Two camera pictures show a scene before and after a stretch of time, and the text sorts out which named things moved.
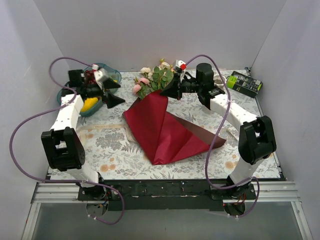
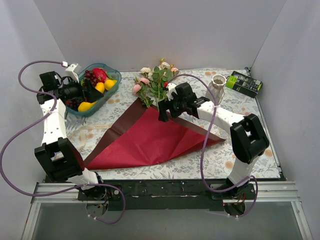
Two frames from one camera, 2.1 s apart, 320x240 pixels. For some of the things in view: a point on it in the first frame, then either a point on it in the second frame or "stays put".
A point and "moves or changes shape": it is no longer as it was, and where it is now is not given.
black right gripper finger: [171, 91] to [163, 106]
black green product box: [244, 84] stays put
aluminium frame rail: [267, 192] stays put
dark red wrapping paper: [167, 136] moves or changes shape
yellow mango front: [88, 103] stays put
